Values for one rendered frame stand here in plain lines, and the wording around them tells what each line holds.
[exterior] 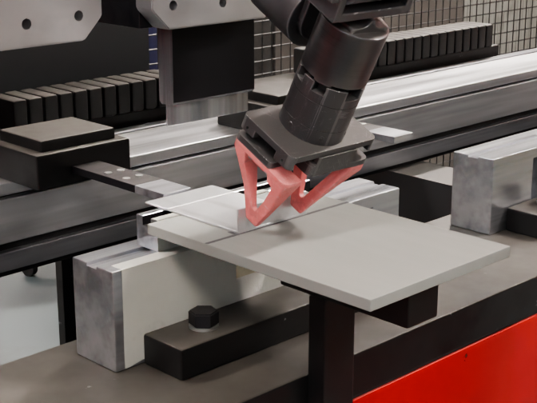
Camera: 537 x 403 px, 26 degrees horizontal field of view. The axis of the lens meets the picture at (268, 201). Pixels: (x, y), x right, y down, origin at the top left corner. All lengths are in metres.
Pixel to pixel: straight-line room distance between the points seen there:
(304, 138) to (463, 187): 0.52
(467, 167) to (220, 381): 0.53
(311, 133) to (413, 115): 0.77
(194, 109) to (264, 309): 0.20
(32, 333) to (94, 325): 2.40
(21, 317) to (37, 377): 2.53
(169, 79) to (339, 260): 0.23
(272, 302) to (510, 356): 0.31
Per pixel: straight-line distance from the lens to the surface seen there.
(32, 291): 3.78
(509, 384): 1.32
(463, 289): 1.26
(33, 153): 1.22
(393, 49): 1.87
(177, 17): 0.99
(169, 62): 1.05
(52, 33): 0.92
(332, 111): 0.94
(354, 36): 0.90
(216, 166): 1.43
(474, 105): 1.82
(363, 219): 1.06
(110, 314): 1.03
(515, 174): 1.46
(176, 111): 1.06
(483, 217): 1.44
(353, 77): 0.92
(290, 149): 0.93
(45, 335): 3.43
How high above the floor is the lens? 1.31
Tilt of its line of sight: 16 degrees down
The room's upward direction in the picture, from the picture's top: straight up
